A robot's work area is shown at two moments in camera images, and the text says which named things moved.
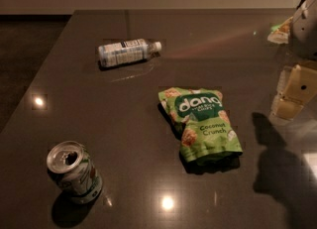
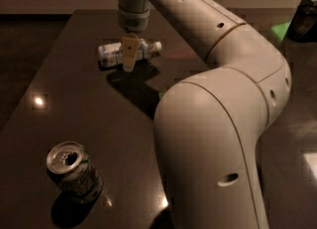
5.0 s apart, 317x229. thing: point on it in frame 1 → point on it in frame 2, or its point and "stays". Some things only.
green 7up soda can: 71,169 stays
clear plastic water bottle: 127,52 stays
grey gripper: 305,31 → 133,21
